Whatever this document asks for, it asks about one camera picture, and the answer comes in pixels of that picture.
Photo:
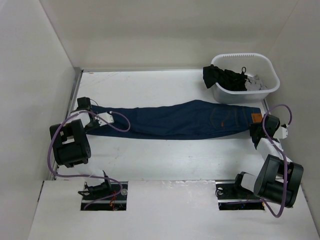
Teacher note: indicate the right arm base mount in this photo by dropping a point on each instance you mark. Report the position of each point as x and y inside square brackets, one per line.
[238, 194]

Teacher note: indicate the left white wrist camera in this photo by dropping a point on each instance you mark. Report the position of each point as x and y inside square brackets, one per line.
[104, 119]

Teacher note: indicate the black garment in basket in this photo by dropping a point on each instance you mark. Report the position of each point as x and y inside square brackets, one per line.
[227, 79]

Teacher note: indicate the grey white garment in basket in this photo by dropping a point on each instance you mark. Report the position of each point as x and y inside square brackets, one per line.
[254, 83]

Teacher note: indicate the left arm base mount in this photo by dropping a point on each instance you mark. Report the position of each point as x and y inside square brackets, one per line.
[106, 196]

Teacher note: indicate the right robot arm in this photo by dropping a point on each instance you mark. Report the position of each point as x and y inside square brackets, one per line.
[274, 180]

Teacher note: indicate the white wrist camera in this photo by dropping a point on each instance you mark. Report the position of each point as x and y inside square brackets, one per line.
[282, 132]
[104, 119]

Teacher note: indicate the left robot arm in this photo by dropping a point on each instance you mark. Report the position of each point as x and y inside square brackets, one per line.
[69, 143]

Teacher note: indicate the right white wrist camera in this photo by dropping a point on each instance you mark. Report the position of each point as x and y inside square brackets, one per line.
[282, 132]

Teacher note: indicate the dark blue denim trousers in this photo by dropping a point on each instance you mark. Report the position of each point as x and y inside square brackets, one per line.
[193, 120]

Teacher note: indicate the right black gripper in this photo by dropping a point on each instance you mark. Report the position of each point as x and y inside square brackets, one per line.
[252, 127]

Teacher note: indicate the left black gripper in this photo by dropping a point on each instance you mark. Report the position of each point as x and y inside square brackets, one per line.
[97, 124]

